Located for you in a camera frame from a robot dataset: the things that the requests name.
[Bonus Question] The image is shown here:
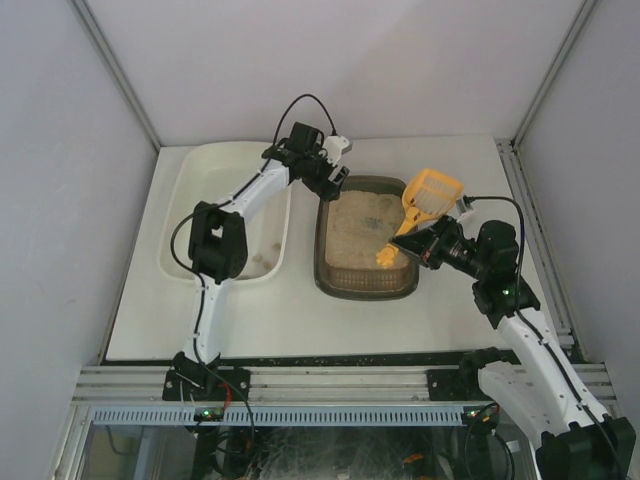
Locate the yellow litter scoop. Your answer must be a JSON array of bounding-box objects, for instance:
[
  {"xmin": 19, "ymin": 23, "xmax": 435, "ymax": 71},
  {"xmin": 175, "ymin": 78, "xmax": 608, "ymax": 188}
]
[{"xmin": 395, "ymin": 169, "xmax": 464, "ymax": 236}]

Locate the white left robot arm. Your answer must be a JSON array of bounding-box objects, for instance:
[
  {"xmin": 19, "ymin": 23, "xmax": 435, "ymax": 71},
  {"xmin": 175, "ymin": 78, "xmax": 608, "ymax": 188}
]
[{"xmin": 170, "ymin": 122, "xmax": 352, "ymax": 386}]

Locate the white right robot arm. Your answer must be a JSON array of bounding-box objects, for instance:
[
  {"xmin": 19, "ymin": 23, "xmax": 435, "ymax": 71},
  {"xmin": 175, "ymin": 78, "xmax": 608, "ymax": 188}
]
[{"xmin": 390, "ymin": 216, "xmax": 637, "ymax": 479}]

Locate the dark brown litter box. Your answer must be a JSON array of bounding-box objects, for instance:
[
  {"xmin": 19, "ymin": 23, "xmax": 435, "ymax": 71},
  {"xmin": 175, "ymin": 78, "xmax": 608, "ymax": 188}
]
[{"xmin": 314, "ymin": 175, "xmax": 419, "ymax": 301}]

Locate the white plastic bin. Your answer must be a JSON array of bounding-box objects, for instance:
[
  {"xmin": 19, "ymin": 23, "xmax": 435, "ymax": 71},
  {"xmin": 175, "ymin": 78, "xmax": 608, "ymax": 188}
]
[{"xmin": 158, "ymin": 141, "xmax": 291, "ymax": 284}]

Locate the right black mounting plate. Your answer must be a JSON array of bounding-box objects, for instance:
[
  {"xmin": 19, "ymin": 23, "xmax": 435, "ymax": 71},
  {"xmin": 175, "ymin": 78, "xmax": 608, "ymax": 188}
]
[{"xmin": 426, "ymin": 369, "xmax": 491, "ymax": 402}]

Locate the black mounting plate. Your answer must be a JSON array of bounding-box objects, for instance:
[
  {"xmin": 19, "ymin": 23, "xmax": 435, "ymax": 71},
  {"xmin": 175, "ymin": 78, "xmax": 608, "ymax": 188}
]
[
  {"xmin": 162, "ymin": 368, "xmax": 251, "ymax": 402},
  {"xmin": 426, "ymin": 369, "xmax": 491, "ymax": 402}
]

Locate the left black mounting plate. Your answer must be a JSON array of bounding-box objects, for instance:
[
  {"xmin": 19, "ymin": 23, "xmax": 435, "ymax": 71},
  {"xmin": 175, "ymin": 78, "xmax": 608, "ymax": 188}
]
[{"xmin": 162, "ymin": 368, "xmax": 251, "ymax": 402}]

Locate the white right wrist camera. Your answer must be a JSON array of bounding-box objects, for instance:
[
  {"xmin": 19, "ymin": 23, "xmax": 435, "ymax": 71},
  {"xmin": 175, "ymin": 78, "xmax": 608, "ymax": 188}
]
[{"xmin": 454, "ymin": 196, "xmax": 475, "ymax": 221}]

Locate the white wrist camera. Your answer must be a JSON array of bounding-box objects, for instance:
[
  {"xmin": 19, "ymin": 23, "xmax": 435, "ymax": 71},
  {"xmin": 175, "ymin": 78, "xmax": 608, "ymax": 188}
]
[
  {"xmin": 454, "ymin": 196, "xmax": 475, "ymax": 221},
  {"xmin": 322, "ymin": 135, "xmax": 352, "ymax": 165}
]

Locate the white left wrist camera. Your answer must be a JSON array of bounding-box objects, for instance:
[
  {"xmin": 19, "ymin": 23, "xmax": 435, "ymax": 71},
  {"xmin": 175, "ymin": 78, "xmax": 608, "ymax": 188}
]
[{"xmin": 322, "ymin": 135, "xmax": 352, "ymax": 165}]

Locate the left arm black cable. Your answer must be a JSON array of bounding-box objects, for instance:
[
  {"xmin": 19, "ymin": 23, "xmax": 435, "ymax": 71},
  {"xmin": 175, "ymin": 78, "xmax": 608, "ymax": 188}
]
[{"xmin": 272, "ymin": 93, "xmax": 339, "ymax": 151}]

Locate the right side aluminium rail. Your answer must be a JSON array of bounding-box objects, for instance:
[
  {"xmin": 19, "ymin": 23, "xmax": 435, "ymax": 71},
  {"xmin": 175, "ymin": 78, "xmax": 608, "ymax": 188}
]
[{"xmin": 495, "ymin": 139, "xmax": 581, "ymax": 356}]

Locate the right aluminium frame post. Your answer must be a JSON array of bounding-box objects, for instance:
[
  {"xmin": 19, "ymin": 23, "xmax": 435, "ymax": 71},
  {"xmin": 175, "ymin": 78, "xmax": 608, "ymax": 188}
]
[{"xmin": 511, "ymin": 0, "xmax": 601, "ymax": 150}]

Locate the aluminium frame post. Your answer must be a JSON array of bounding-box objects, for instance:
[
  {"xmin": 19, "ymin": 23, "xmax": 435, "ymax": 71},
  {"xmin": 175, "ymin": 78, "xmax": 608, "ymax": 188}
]
[
  {"xmin": 68, "ymin": 0, "xmax": 162, "ymax": 153},
  {"xmin": 511, "ymin": 0, "xmax": 601, "ymax": 150}
]

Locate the left aluminium frame post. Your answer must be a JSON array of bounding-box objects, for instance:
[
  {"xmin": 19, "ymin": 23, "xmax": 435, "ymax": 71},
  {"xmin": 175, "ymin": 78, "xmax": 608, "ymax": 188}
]
[{"xmin": 68, "ymin": 0, "xmax": 162, "ymax": 153}]

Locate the grey slotted cable duct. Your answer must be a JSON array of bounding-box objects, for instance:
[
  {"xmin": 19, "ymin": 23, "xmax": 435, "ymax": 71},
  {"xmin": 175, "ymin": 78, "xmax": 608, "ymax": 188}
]
[{"xmin": 92, "ymin": 405, "xmax": 465, "ymax": 427}]

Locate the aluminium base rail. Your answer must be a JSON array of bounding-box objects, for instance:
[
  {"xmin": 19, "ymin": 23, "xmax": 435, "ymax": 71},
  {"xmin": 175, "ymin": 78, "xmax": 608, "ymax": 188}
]
[{"xmin": 70, "ymin": 363, "xmax": 618, "ymax": 405}]

